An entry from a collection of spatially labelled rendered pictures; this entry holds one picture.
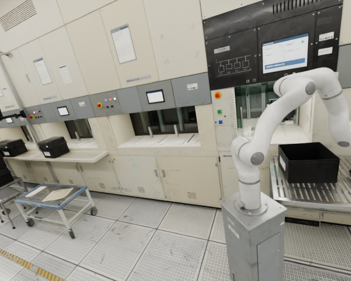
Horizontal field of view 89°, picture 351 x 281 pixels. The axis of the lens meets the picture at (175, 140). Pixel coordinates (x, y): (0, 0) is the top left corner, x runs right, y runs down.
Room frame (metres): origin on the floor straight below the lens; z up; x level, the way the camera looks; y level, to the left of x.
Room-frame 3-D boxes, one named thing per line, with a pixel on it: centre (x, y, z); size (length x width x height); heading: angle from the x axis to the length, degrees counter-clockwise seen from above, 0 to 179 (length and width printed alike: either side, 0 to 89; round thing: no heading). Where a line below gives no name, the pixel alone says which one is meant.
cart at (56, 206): (2.14, 1.75, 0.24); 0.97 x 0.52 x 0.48; 65
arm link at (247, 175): (0.92, -0.37, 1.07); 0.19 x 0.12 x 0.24; 3
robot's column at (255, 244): (0.89, -0.38, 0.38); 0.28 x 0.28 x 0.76; 18
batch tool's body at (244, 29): (1.83, -0.98, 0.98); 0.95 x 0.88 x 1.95; 153
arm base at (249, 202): (0.89, -0.38, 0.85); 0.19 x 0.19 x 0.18
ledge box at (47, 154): (2.64, 1.81, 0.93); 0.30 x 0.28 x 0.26; 60
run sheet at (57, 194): (2.03, 1.60, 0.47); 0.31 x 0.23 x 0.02; 84
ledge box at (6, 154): (3.18, 2.88, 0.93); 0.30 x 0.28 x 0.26; 66
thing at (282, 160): (1.09, -0.87, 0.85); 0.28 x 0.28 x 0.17; 71
